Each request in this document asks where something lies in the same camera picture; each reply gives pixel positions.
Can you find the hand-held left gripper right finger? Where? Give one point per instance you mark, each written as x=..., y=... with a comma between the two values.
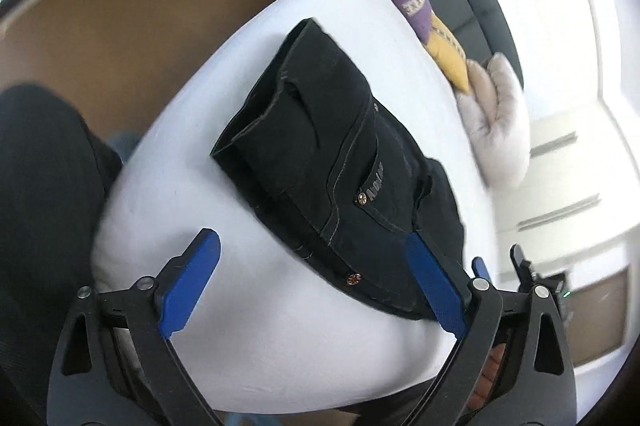
x=435, y=286

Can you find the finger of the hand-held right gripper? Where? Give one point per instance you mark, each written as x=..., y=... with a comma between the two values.
x=481, y=267
x=521, y=263

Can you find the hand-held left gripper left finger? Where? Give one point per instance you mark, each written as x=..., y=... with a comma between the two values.
x=187, y=291

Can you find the black pants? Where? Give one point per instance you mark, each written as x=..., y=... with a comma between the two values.
x=325, y=146

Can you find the person's right hand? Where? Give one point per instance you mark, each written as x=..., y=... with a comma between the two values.
x=487, y=373

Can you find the person's leg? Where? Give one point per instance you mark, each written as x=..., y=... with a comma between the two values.
x=45, y=216

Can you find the yellow patterned pillow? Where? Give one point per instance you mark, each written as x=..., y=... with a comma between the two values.
x=450, y=56

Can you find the white wardrobe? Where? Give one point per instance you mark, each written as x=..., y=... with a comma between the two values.
x=575, y=56

